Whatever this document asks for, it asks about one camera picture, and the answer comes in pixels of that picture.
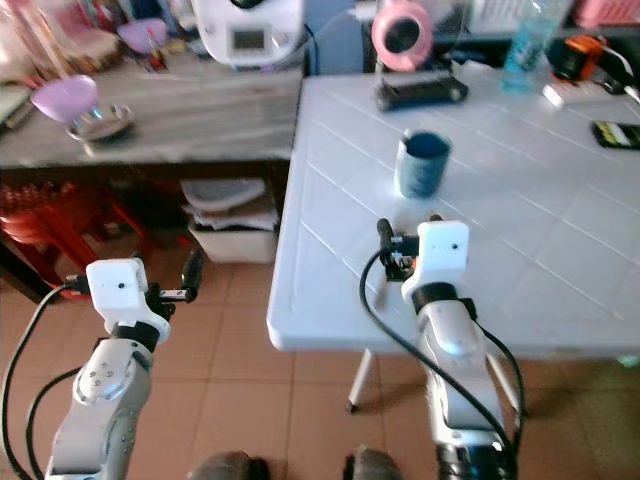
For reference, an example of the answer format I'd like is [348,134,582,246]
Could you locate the blue cup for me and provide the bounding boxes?
[393,130,454,202]

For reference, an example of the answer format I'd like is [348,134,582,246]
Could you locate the white plastic bin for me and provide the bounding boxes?
[180,177,282,267]

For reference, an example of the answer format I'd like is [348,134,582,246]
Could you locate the white plastic table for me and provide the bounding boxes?
[265,70,640,359]

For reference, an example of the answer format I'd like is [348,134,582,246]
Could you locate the black oblong device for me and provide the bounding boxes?
[376,71,471,112]

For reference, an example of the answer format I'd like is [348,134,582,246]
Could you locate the red plastic stool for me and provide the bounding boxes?
[0,182,123,303]

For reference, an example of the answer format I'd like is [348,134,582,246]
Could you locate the white table leg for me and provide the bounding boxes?
[344,350,374,414]

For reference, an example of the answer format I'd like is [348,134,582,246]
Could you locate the grey wooden side table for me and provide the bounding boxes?
[0,55,307,301]

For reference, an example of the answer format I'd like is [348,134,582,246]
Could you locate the metal bowl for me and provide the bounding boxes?
[67,102,137,144]

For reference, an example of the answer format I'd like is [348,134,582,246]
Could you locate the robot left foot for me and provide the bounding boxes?
[189,451,267,480]

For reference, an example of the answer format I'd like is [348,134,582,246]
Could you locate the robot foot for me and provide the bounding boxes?
[344,447,417,480]
[189,451,267,480]

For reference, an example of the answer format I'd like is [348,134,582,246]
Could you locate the white flat box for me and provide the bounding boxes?
[542,79,607,109]

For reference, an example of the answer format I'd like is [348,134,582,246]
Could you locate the pink round appliance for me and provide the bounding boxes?
[370,0,437,72]

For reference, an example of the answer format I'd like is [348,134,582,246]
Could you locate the blue plastic water bottle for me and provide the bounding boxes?
[500,0,567,97]

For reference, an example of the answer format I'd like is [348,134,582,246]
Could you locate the black phone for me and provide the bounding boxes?
[591,120,640,152]

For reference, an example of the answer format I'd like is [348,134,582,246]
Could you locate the large purple funnel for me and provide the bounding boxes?
[30,75,102,127]

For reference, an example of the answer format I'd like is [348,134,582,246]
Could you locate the orange and black device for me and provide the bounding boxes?
[554,34,613,84]

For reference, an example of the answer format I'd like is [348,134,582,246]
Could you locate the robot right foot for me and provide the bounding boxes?
[344,447,417,480]

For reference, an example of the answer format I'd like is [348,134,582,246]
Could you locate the small purple funnel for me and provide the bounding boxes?
[116,17,170,56]

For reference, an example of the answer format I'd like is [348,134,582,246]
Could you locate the white kitchen appliance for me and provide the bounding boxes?
[190,0,307,70]

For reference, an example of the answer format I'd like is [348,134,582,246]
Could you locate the round wicker basket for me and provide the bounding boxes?
[32,28,126,77]

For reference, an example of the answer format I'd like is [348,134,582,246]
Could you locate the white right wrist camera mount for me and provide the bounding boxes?
[400,218,476,307]

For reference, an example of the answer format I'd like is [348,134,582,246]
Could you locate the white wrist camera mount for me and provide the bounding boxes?
[400,218,476,307]
[85,258,169,341]

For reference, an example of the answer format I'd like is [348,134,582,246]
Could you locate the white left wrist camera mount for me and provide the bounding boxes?
[85,258,169,341]

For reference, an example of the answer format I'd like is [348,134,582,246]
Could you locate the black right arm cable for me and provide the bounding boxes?
[360,248,527,451]

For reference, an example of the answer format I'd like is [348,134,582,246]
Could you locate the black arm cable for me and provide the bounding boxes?
[1,279,89,480]
[360,248,527,451]

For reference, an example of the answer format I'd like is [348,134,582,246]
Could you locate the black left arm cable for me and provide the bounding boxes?
[1,279,89,480]

